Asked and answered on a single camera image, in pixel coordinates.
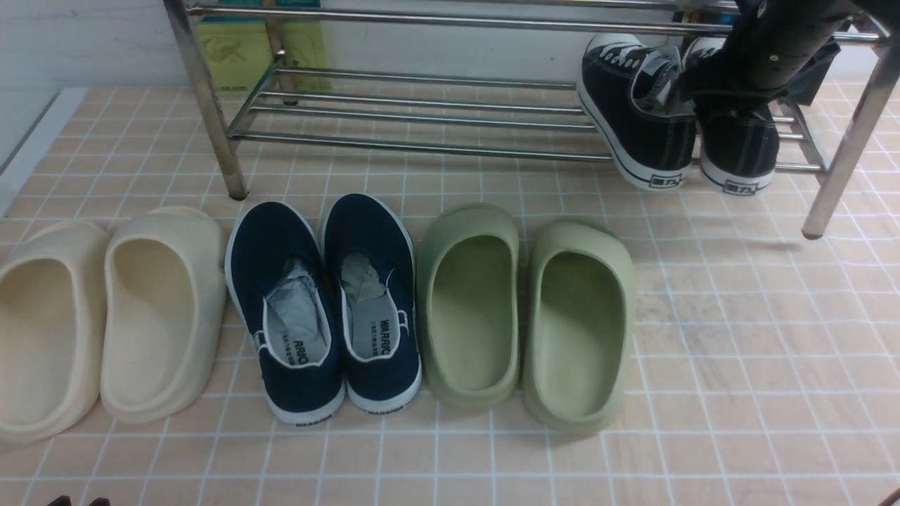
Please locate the black canvas sneaker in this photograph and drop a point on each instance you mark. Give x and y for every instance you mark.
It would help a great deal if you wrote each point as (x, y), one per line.
(739, 138)
(627, 89)

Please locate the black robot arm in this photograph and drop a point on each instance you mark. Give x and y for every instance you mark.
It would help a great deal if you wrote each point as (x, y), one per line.
(767, 47)

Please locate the navy slip-on shoe, right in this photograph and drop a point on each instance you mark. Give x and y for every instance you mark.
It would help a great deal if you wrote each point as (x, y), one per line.
(370, 262)

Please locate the navy slip-on shoe, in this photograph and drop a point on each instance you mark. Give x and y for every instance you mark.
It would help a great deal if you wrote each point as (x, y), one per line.
(276, 279)
(370, 262)

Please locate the navy slip-on shoe, left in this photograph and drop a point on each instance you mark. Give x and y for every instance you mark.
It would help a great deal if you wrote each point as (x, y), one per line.
(276, 279)

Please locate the stainless steel shoe rack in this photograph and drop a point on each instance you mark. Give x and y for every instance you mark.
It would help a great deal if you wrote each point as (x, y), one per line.
(274, 91)

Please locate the green slipper, left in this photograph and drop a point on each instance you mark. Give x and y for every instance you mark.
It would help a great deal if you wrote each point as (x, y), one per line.
(467, 303)

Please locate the green slipper, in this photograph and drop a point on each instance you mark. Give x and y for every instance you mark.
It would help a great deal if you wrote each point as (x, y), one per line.
(582, 292)
(467, 303)

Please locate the green slipper, right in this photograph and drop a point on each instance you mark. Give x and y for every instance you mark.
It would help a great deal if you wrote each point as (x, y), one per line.
(582, 292)

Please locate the cream slipper, inner right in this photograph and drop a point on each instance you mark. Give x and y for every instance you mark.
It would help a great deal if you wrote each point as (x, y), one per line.
(166, 294)

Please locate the cream slipper, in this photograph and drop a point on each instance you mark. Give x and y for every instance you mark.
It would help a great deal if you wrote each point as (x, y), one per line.
(53, 307)
(166, 294)

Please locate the yellow-green book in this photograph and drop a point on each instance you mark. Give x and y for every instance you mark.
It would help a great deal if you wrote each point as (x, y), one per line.
(237, 49)

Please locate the cream slipper, outer left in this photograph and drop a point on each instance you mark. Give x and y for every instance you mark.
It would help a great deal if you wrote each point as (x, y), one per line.
(53, 307)

